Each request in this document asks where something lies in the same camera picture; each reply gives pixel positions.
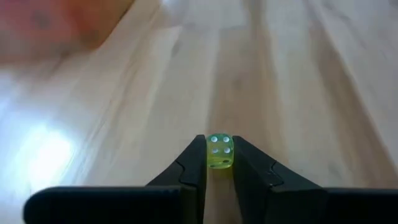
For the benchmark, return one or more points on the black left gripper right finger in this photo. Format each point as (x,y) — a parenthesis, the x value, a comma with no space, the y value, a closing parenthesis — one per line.
(295,205)

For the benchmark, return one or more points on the orange translucent plastic bin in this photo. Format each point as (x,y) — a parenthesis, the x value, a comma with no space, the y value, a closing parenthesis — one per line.
(102,18)

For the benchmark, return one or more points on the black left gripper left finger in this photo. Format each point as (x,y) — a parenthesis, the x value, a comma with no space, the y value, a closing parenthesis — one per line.
(109,205)

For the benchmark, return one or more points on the small yellow-green translucent die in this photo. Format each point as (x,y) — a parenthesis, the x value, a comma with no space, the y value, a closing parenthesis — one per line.
(220,152)

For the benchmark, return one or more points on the large red foam die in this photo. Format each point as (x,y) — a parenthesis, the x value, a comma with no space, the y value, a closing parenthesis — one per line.
(31,25)

